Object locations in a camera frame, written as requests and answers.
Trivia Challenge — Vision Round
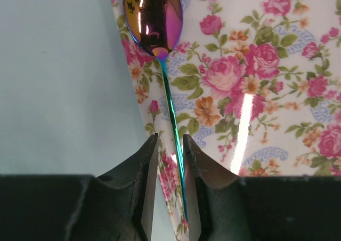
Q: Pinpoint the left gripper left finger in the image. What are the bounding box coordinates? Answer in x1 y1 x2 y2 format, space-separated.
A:
62 133 159 240

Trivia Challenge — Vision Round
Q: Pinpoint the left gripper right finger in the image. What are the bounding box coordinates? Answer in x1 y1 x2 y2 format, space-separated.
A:
183 134 262 240

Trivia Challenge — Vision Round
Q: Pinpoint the iridescent rainbow spoon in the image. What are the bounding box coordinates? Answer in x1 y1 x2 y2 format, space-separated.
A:
123 0 188 214

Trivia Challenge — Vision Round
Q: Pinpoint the floral rectangular tray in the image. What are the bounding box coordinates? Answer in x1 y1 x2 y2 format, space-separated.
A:
105 0 341 239

